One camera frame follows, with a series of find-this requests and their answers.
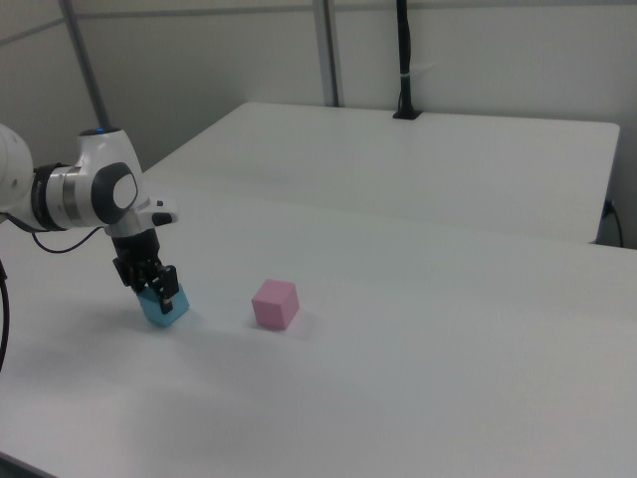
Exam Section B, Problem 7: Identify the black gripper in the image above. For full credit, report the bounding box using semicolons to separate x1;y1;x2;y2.
111;229;179;316

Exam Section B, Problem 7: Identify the blue cube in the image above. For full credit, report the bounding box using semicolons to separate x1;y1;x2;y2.
136;283;192;331

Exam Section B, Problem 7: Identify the pink cube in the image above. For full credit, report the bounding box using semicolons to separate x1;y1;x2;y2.
250;278;301;331

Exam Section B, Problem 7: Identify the black pole with base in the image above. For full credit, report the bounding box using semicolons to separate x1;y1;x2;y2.
392;0;423;120

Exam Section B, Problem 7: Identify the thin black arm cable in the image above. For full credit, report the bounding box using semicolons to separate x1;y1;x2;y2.
0;211;106;254

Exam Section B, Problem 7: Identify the thick black cable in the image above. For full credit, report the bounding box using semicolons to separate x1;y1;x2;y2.
0;258;12;375

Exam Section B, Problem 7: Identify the grey metal corner post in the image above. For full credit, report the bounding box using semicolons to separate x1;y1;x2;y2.
58;0;113;131

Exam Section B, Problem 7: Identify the grey metal partition post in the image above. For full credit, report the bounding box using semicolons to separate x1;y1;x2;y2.
312;0;345;108

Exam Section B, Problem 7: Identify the black cable with blue plug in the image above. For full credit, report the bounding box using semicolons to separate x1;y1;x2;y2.
603;198;626;248

